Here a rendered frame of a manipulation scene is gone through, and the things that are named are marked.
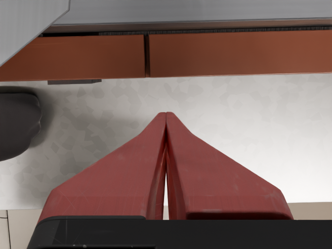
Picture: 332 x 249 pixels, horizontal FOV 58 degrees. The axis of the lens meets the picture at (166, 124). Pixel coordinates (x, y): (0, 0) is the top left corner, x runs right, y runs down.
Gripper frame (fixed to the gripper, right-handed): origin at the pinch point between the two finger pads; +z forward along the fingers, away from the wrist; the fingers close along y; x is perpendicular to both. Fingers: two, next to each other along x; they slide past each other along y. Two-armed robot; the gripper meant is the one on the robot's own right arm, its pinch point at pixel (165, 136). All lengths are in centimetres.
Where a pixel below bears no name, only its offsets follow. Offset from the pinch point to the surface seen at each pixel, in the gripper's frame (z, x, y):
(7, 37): 13.6, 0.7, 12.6
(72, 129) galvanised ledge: 25.6, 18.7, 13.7
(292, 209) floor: 67, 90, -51
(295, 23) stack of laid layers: 16.5, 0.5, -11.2
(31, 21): 14.2, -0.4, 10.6
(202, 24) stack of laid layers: 15.6, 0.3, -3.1
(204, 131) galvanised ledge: 25.5, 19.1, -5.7
